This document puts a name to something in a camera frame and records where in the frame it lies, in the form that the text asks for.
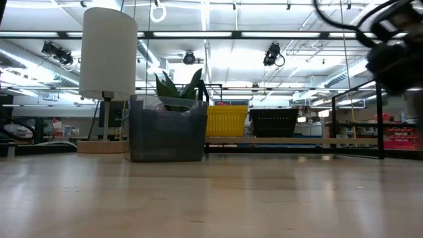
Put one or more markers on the black plastic mesh basket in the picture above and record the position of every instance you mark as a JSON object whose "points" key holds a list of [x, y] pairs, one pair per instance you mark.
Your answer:
{"points": [[274, 110], [274, 127], [274, 114]]}

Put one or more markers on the yellow plastic mesh basket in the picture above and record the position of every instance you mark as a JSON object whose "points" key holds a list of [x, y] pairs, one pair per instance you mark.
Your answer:
{"points": [[227, 109], [227, 127], [227, 106]]}

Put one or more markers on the black ceiling track light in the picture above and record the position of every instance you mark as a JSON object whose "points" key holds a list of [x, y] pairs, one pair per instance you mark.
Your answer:
{"points": [[271, 54], [62, 56], [189, 58]]}

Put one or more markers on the black aluminium rig frame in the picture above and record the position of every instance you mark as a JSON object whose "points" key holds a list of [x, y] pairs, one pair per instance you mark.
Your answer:
{"points": [[238, 34]]}

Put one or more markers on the black background monitor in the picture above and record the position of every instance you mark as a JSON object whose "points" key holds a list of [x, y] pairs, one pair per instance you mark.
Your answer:
{"points": [[115, 114]]}

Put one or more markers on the green plant in white pot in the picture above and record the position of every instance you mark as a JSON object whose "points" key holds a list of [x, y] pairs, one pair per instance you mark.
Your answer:
{"points": [[165, 90]]}

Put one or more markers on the wooden shelf with black frame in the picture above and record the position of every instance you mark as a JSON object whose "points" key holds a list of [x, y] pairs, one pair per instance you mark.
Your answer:
{"points": [[291, 141]]}

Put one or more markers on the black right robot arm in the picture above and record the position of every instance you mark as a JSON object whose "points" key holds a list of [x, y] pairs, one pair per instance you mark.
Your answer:
{"points": [[385, 31]]}

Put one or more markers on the grey translucent plastic bin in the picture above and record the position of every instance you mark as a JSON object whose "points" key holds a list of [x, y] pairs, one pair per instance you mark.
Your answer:
{"points": [[165, 139]]}

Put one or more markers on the white shade wooden base lamp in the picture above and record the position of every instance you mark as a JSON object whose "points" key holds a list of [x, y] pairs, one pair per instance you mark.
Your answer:
{"points": [[109, 53]]}

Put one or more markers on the red storage bins rack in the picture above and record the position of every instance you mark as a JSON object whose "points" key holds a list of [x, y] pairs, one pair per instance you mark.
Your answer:
{"points": [[400, 139]]}

